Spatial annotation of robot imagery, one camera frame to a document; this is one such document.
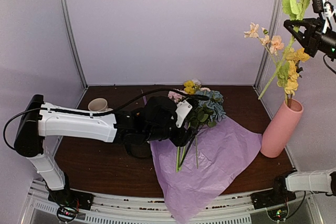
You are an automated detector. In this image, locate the pale yellow rose stem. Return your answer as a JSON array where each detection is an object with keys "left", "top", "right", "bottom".
[{"left": 277, "top": 48, "right": 310, "bottom": 108}]

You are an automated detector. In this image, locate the peach poppy flower stem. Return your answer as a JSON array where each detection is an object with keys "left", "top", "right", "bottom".
[{"left": 243, "top": 22, "right": 287, "bottom": 83}]

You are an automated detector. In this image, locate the artificial flower bunch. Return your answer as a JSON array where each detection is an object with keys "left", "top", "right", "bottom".
[{"left": 168, "top": 79, "right": 226, "bottom": 172}]

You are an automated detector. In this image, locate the orange flower stem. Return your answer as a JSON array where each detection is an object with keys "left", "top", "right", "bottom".
[{"left": 258, "top": 0, "right": 311, "bottom": 99}]

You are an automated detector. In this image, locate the purple tissue paper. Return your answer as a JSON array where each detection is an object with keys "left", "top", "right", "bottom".
[{"left": 150, "top": 117, "right": 262, "bottom": 223}]

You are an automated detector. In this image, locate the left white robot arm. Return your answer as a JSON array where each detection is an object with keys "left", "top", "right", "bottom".
[{"left": 14, "top": 95, "right": 195, "bottom": 205}]

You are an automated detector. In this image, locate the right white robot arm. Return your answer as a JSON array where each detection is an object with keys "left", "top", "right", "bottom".
[{"left": 269, "top": 17, "right": 335, "bottom": 204}]

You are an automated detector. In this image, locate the pink cylindrical vase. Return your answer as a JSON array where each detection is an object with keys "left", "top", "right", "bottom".
[{"left": 260, "top": 99, "right": 304, "bottom": 158}]

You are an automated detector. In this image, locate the white mug floral print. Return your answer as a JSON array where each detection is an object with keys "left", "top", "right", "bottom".
[{"left": 88, "top": 98, "right": 113, "bottom": 112}]

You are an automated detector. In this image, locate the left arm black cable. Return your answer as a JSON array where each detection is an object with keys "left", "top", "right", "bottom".
[{"left": 3, "top": 89, "right": 211, "bottom": 151}]

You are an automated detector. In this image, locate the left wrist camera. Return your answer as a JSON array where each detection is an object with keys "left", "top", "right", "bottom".
[{"left": 175, "top": 100, "right": 192, "bottom": 128}]

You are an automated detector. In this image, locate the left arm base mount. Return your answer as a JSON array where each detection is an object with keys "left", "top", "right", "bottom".
[{"left": 48, "top": 191, "right": 94, "bottom": 223}]

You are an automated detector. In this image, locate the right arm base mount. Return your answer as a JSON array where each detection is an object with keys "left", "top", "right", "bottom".
[{"left": 251, "top": 189, "right": 296, "bottom": 222}]

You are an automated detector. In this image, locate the front aluminium rail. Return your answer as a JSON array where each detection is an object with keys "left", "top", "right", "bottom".
[{"left": 26, "top": 178, "right": 316, "bottom": 224}]

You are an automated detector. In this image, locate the left aluminium frame post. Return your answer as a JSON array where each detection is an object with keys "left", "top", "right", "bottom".
[{"left": 60, "top": 0, "right": 88, "bottom": 89}]

